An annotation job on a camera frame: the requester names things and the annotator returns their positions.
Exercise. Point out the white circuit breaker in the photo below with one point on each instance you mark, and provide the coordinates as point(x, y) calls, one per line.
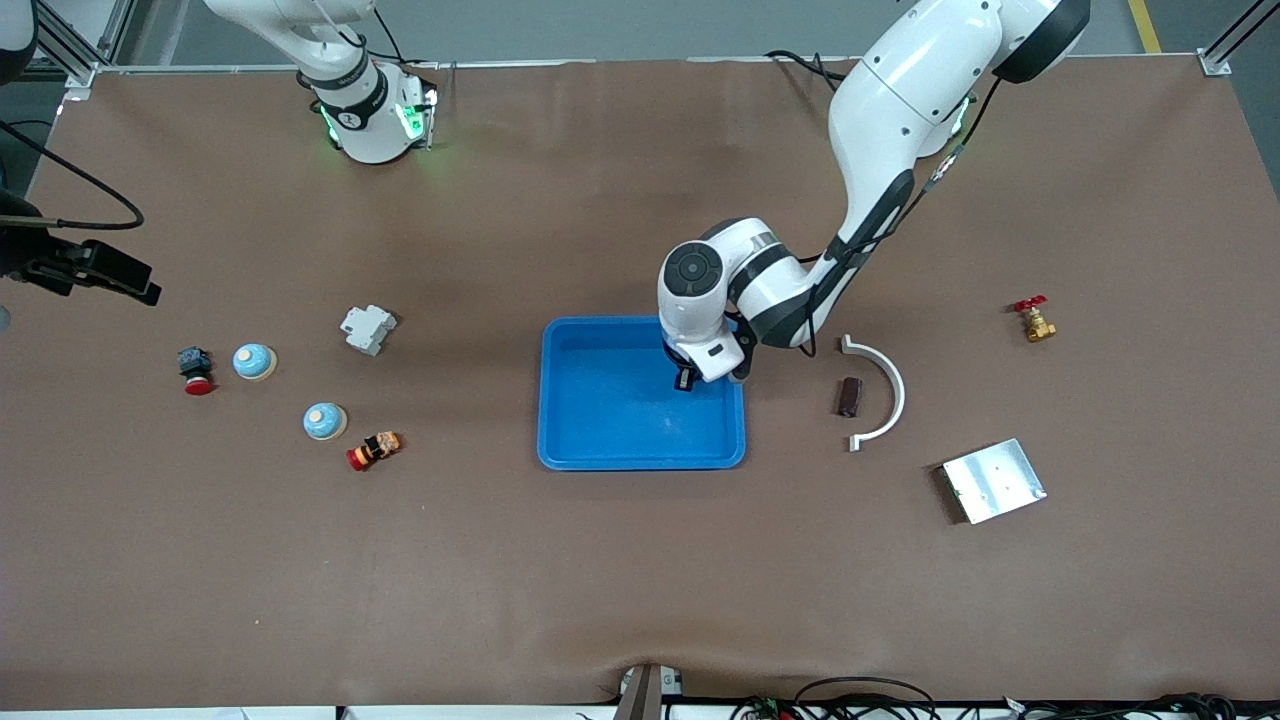
point(368, 328)

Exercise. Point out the aluminium frame profile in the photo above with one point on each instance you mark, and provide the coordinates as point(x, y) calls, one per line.
point(82, 75)
point(1215, 62)

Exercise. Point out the red push button blue base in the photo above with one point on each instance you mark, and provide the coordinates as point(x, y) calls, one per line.
point(195, 362)

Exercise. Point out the blue plastic tray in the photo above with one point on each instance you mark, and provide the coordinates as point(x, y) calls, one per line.
point(610, 400)

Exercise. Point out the dark brown rectangular block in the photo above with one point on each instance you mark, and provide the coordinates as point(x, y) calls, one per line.
point(849, 397)

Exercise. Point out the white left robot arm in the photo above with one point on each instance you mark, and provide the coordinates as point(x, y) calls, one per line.
point(900, 100)

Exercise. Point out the light blue desk bell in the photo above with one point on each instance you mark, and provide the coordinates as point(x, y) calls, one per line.
point(254, 361)
point(325, 421)

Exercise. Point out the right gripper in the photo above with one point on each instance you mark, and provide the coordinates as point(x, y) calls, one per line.
point(40, 263)

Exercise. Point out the metal bracket with dark post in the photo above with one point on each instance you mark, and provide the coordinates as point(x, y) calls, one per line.
point(645, 695)

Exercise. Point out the red emergency stop orange base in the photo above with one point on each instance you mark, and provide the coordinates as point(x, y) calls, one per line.
point(375, 449)

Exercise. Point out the white curved plastic bracket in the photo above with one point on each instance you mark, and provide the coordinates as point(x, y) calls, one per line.
point(898, 395)

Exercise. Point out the silver metal plate module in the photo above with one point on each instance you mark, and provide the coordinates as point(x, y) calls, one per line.
point(995, 482)

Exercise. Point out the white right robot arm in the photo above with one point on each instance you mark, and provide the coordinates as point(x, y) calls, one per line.
point(365, 125)

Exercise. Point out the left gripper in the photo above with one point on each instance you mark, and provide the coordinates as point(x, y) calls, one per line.
point(684, 379)

